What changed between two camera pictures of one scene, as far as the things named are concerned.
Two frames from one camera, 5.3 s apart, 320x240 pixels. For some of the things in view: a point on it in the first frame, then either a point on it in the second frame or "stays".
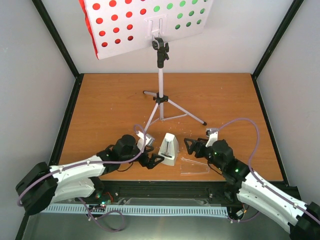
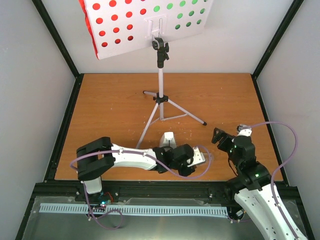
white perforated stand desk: [118, 26] stays
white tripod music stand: [168, 110] stays
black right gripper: [200, 142] to [227, 137]
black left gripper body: [144, 162] to [184, 172]
